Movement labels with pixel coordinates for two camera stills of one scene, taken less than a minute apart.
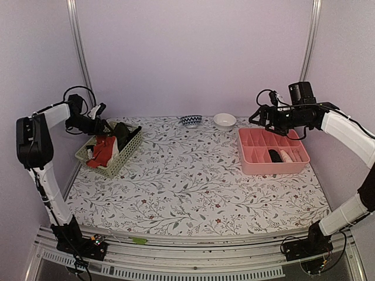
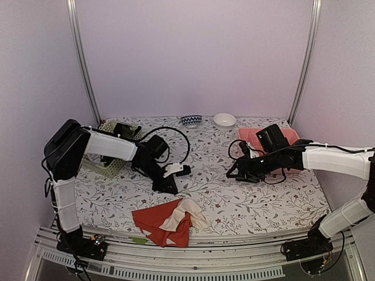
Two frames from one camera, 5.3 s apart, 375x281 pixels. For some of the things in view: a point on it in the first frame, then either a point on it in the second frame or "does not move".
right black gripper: (265, 109) → (245, 168)
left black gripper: (101, 130) → (166, 183)
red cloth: (102, 152) → (150, 219)
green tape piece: (139, 241) does not move
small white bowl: (224, 122) does not move
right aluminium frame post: (309, 50) does not move
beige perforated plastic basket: (122, 157) does not move
